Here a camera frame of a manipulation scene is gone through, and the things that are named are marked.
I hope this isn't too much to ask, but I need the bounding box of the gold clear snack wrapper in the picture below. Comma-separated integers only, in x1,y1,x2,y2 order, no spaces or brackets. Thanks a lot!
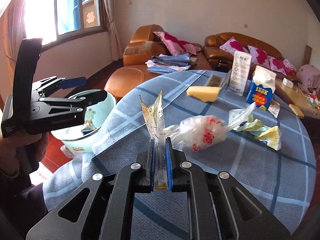
140,89,168,190

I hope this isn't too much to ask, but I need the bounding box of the person's left hand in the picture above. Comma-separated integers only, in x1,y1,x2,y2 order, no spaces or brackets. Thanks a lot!
1,130,49,176

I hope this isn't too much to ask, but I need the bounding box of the mint enamel basin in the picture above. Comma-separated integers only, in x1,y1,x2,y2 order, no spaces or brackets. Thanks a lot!
51,92,117,156

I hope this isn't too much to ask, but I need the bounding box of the orange leather chaise sofa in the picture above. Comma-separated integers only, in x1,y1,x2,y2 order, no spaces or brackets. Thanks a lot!
105,24,212,100

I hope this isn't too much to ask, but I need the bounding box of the blue plaid tablecloth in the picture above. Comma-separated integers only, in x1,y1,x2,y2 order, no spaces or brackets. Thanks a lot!
43,70,316,239

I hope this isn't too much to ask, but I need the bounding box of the clear plastic bag red print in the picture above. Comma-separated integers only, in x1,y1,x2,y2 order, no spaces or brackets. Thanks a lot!
163,103,256,153

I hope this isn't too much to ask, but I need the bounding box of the stack of folded blue cloths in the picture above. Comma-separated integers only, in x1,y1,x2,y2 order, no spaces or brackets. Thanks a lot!
145,53,198,75

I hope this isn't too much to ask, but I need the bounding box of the crumpled yellow white wrapper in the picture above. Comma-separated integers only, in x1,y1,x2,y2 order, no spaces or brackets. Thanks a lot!
233,113,281,151

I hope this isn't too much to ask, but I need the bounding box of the pink floral pillow on chaise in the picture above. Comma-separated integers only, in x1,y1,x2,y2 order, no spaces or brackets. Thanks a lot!
153,31,201,56

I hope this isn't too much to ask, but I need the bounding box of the beige curtain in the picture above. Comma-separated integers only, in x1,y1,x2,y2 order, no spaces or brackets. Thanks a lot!
104,0,123,61

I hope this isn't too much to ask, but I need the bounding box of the yellow sponge wedge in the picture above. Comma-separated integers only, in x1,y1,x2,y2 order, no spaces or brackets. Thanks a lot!
187,86,221,102

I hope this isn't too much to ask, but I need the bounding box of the blue Look milk carton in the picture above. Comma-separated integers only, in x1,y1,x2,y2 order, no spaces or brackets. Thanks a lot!
246,66,276,111

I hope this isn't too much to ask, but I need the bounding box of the clear gold snack packet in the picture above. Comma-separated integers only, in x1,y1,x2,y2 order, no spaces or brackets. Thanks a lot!
212,70,231,88

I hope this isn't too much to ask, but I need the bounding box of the tall white blue carton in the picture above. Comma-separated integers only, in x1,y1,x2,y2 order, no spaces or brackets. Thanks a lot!
228,50,252,96

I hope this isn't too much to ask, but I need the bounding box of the brown leather three-seat sofa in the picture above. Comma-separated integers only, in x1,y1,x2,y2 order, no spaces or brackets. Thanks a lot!
202,33,297,79

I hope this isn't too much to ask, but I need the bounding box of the wooden coffee table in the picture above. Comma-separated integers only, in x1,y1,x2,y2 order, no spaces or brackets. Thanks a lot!
275,79,319,119

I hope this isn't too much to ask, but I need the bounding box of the pink floral pillow left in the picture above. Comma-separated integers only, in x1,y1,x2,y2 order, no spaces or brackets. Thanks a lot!
219,37,249,56

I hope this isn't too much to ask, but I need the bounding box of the pink floral pillow right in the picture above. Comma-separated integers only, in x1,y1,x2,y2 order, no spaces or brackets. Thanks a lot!
268,56,297,76

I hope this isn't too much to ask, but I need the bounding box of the pink floral pillow middle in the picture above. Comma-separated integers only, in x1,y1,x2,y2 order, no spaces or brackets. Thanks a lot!
248,46,270,69

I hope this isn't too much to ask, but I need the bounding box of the pink cloth covered chair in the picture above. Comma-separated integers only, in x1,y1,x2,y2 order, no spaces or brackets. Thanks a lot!
297,64,320,89

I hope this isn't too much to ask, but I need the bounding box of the window with brown frame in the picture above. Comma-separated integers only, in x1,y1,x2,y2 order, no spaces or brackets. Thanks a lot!
24,0,106,46

